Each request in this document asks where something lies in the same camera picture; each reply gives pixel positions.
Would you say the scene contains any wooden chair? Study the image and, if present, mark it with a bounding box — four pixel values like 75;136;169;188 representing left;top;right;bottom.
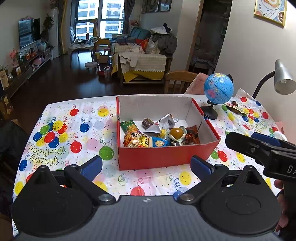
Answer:
164;71;197;94

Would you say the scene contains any coffee table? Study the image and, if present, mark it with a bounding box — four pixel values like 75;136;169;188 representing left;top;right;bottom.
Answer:
68;40;98;66

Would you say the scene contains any balloon pattern tablecloth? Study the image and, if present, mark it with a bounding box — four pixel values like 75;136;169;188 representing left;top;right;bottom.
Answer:
11;87;289;237

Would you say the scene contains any brown cake gold label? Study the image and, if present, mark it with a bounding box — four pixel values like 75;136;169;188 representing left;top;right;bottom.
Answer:
142;118;154;130

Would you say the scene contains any red cardboard box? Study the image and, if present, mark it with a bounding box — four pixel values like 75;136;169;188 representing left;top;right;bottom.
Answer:
116;95;221;171

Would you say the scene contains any person right hand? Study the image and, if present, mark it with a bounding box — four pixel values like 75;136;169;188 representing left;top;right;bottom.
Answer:
274;179;295;240

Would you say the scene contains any silver desk lamp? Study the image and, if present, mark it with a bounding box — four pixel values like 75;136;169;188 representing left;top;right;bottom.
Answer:
252;59;296;98

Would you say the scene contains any blue cookie packet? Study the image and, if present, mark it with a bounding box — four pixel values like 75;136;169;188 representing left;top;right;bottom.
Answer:
152;137;170;147

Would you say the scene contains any sofa with cream cover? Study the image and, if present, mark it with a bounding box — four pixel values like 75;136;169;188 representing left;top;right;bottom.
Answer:
110;23;178;85

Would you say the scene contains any blue desk globe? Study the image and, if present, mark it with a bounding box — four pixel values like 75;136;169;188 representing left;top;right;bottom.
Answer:
201;73;234;120

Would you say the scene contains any clear egg snack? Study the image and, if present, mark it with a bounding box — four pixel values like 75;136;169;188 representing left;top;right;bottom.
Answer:
168;126;187;142

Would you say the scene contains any pink cloth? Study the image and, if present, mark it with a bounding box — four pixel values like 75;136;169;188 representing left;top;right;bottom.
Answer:
185;73;209;95

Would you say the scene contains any red yellow rice cracker bag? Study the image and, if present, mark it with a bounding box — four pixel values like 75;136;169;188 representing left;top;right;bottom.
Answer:
123;129;149;148

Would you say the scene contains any television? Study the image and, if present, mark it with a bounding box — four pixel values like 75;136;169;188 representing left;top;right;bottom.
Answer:
18;19;41;48

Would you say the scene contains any dark brown shiny snack bag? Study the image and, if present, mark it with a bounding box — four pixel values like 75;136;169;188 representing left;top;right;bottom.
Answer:
184;125;201;145

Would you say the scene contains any small round stool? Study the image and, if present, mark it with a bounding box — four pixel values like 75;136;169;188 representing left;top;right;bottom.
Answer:
85;61;98;72

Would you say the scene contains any dark wrapper on table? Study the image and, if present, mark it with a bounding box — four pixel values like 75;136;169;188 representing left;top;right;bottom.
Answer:
225;103;248;115

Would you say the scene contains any tissue pack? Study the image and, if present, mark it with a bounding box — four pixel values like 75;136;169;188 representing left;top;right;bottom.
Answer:
273;131;288;142

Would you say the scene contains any yellow candy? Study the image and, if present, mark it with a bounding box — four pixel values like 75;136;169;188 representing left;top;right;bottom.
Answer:
158;129;167;139

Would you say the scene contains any framed wall picture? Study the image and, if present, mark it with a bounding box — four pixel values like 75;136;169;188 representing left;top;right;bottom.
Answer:
254;0;287;28

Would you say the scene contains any tv cabinet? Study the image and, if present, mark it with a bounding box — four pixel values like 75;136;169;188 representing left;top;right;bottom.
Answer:
0;47;53;100

